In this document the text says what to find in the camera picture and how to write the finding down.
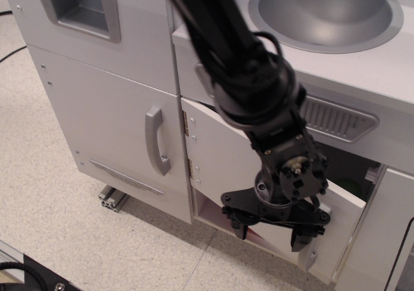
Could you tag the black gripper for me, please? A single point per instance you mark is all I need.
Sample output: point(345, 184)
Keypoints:
point(244, 208)

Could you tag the white cabinet door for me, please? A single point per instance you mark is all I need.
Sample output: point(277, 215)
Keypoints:
point(222, 160)
point(381, 250)

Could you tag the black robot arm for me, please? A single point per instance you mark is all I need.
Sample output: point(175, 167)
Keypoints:
point(255, 90)

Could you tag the white toy kitchen cabinet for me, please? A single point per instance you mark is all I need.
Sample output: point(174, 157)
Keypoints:
point(378, 81)

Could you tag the green toy pear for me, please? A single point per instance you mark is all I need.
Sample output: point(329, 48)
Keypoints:
point(350, 185)

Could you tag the grey vent panel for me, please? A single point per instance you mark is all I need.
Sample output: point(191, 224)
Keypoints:
point(334, 119)

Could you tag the silver fridge emblem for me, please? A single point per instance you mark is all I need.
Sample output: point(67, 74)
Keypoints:
point(126, 179)

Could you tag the silver toy sink basin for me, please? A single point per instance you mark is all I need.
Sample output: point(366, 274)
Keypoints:
point(329, 26)

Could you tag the white toy fridge unit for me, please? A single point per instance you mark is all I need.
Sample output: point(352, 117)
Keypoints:
point(100, 92)

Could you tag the silver ice dispenser recess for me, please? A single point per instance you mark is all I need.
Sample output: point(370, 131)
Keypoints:
point(98, 18)

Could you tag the aluminium extrusion rail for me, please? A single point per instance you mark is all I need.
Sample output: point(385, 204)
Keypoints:
point(112, 198)

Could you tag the silver fridge door handle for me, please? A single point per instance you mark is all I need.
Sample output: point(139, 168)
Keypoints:
point(153, 122)

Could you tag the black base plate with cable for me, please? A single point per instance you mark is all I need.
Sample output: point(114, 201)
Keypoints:
point(28, 274)

